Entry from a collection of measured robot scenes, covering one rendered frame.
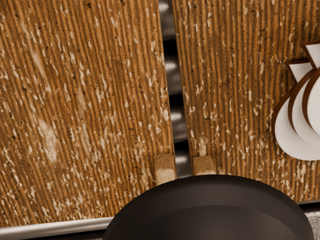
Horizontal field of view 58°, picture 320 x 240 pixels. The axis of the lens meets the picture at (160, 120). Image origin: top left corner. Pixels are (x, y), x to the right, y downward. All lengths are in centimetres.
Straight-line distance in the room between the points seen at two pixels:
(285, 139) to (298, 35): 9
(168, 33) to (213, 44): 4
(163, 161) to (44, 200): 13
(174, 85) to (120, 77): 5
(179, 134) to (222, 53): 9
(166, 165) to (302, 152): 12
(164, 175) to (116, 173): 5
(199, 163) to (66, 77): 13
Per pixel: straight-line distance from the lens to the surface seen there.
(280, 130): 26
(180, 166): 30
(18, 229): 38
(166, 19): 24
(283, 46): 25
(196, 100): 24
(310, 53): 24
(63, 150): 28
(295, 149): 28
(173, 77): 25
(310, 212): 38
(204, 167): 25
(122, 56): 23
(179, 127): 27
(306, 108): 24
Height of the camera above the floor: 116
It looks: 65 degrees down
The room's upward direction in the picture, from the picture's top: 179 degrees clockwise
